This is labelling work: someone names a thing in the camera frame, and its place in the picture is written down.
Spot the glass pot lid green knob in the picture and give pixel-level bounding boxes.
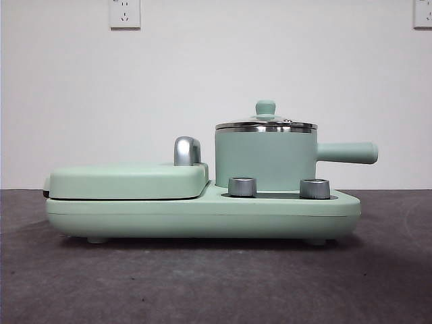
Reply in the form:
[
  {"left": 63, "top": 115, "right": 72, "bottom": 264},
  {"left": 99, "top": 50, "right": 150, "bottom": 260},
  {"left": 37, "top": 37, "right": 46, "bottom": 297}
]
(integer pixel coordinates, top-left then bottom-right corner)
[{"left": 215, "top": 99, "right": 318, "bottom": 133}]

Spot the silver control knob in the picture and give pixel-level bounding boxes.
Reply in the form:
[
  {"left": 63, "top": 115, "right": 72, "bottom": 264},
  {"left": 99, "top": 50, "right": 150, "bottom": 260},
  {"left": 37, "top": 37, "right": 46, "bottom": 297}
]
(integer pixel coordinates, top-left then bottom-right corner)
[
  {"left": 299, "top": 178, "right": 331, "bottom": 200},
  {"left": 227, "top": 175, "right": 258, "bottom": 197}
]

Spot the green breakfast machine base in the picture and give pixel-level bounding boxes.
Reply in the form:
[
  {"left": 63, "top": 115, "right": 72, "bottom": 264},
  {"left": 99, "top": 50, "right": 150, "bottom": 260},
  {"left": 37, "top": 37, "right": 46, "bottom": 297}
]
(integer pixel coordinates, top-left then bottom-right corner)
[{"left": 45, "top": 180, "right": 362, "bottom": 245}]

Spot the green griddle cover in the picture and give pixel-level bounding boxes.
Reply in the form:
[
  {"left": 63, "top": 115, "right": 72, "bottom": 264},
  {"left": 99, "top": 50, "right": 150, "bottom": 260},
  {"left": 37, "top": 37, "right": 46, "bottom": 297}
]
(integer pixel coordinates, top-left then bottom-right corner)
[{"left": 43, "top": 161, "right": 210, "bottom": 200}]

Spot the chrome griddle cover handle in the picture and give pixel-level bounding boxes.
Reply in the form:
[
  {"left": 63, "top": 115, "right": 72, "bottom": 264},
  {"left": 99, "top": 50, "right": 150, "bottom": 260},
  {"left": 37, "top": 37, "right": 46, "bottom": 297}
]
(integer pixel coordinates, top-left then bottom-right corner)
[{"left": 173, "top": 136, "right": 203, "bottom": 167}]

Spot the green pot with handle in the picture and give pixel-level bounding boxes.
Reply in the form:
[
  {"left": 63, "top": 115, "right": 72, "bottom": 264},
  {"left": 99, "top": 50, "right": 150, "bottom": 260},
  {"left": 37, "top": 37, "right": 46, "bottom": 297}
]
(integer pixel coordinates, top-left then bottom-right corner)
[{"left": 214, "top": 121, "right": 379, "bottom": 190}]

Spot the white wall socket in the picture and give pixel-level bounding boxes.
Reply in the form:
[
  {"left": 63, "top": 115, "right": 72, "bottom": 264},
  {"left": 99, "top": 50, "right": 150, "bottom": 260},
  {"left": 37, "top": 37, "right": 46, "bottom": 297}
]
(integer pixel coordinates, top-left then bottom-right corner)
[
  {"left": 108, "top": 0, "right": 141, "bottom": 30},
  {"left": 412, "top": 0, "right": 432, "bottom": 30}
]

